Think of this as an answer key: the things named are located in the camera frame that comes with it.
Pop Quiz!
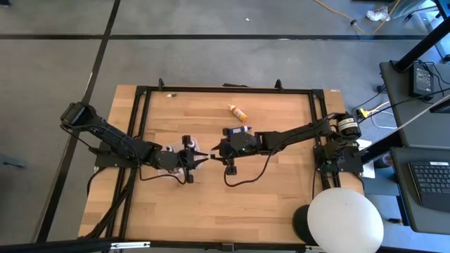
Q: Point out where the person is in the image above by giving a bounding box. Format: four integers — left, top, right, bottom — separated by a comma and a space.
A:
365, 0, 428, 22

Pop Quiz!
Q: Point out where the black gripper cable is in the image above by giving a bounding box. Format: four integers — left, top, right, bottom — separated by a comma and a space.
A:
139, 164, 187, 186
223, 140, 293, 188

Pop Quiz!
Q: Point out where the grey diagonal cable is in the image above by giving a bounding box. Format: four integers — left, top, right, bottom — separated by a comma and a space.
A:
371, 93, 450, 144

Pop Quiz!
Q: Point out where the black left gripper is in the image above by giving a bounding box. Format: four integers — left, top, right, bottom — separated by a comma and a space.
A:
152, 134, 211, 185

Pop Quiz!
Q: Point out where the black cable bundle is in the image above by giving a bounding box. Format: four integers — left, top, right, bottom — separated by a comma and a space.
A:
84, 167, 139, 240

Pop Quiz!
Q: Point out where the black laptop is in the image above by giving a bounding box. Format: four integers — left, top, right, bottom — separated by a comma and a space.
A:
407, 160, 450, 214

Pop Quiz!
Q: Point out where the silver mount bracket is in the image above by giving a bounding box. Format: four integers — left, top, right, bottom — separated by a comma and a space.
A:
110, 240, 151, 250

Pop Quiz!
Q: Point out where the clear plastic bin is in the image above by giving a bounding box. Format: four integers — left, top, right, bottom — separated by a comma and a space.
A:
155, 139, 205, 181

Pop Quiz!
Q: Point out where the yellow power plug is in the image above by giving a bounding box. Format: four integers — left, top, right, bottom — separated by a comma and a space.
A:
358, 100, 391, 119

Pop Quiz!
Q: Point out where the white round lamp shade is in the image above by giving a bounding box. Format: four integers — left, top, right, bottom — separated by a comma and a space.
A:
307, 186, 385, 253

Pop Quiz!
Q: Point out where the large blue food coloring bottle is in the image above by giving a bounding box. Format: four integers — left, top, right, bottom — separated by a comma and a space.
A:
222, 125, 253, 137

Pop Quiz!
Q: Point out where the yellow floor cable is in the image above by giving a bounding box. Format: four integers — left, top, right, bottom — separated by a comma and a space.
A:
314, 0, 402, 36

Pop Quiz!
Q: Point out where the black power adapter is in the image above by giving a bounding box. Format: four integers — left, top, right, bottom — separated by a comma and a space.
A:
409, 61, 435, 99

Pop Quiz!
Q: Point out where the black stand pole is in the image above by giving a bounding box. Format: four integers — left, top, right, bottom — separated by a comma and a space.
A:
392, 16, 450, 73
359, 129, 404, 165

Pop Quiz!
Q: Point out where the grey side desk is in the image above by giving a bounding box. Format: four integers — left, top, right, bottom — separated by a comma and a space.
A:
389, 145, 450, 235
379, 60, 450, 150

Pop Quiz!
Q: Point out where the large yellow food coloring bottle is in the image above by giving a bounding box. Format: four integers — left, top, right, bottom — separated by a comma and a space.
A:
227, 103, 248, 122

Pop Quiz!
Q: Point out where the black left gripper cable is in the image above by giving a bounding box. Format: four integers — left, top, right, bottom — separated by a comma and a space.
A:
139, 164, 187, 186

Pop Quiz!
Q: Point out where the grey floor object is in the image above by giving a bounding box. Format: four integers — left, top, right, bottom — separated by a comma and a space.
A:
0, 153, 28, 170

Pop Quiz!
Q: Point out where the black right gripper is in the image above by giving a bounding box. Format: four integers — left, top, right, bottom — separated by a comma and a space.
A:
210, 131, 264, 176

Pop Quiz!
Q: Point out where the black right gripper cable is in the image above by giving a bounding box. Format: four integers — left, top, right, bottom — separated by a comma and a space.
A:
223, 140, 293, 188

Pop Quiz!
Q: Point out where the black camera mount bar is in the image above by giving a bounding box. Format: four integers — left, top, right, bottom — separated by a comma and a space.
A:
0, 238, 152, 253

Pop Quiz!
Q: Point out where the white card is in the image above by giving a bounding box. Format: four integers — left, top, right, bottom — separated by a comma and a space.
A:
361, 160, 376, 179

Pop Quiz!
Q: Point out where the black round lamp base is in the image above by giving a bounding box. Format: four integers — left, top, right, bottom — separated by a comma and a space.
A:
291, 204, 319, 247

